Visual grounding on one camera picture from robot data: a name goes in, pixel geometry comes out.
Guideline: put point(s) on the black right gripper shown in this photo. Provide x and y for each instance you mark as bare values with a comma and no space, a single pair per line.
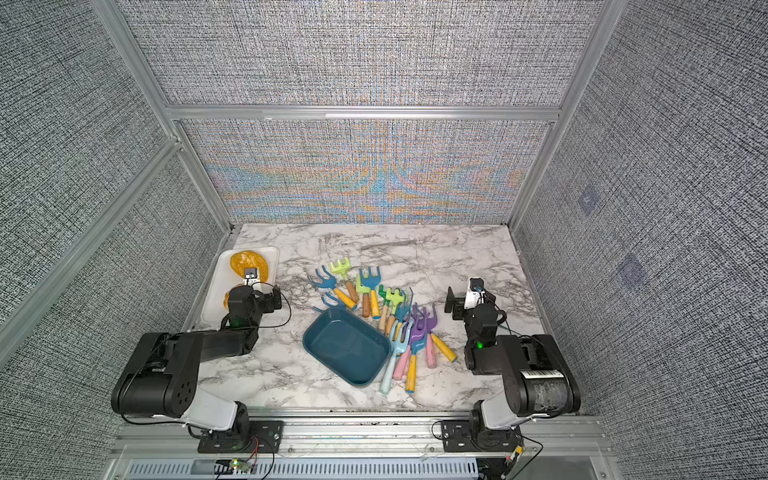
455,303

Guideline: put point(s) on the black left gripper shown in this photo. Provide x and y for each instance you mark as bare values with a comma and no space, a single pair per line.
252,286

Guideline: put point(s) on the purple rake pink handle back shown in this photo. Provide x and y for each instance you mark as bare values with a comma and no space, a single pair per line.
431,322

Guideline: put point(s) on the purple rake pink handle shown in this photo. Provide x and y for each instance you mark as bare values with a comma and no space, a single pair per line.
431,322
416,319

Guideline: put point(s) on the purple rake pink handle front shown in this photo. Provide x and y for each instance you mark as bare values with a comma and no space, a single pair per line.
416,319

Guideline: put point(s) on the teal fork rake yellow handle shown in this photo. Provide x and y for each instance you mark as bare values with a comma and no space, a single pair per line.
404,308

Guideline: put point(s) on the lime rake light wood handle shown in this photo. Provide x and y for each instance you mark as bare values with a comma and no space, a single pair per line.
394,298

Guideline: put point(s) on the light blue rake white handle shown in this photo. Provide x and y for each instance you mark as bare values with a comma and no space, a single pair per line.
399,338

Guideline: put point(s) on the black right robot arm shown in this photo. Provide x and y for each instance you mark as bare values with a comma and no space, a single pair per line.
536,381

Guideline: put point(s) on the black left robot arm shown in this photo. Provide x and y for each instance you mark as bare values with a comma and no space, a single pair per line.
159,384

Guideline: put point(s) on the teal plastic storage box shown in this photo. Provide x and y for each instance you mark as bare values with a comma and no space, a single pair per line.
348,346

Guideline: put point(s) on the oval yellow bread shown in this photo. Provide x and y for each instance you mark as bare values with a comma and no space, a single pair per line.
248,259

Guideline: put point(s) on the white rectangular tray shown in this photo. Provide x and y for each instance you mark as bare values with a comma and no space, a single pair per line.
225,278

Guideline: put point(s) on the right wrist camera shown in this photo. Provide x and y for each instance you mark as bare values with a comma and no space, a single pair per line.
475,293

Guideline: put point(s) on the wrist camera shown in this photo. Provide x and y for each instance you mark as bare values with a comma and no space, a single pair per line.
251,276
475,293

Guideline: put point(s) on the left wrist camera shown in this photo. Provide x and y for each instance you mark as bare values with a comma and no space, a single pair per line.
251,276

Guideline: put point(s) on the blue rake yellow handle upper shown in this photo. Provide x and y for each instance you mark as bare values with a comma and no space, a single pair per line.
324,280

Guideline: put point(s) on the green rake pale wood handle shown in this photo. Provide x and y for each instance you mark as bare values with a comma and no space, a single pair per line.
384,309

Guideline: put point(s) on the blue rake yellow handle lower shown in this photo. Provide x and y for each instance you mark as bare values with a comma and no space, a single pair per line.
332,301

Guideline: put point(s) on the lime rake brown wood handle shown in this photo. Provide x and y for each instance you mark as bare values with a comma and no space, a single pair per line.
341,267

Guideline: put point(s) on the blue fork rake yellow handle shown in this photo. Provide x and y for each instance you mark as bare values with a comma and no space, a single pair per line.
371,280

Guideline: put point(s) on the lime trowel brown wood handle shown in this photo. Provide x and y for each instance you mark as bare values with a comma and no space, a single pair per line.
364,292

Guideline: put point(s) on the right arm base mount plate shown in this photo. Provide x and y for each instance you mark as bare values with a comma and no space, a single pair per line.
462,436

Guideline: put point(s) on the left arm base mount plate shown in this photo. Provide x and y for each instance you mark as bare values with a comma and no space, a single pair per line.
261,436

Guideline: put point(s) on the aluminium front rail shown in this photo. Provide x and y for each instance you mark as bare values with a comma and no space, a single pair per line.
346,433

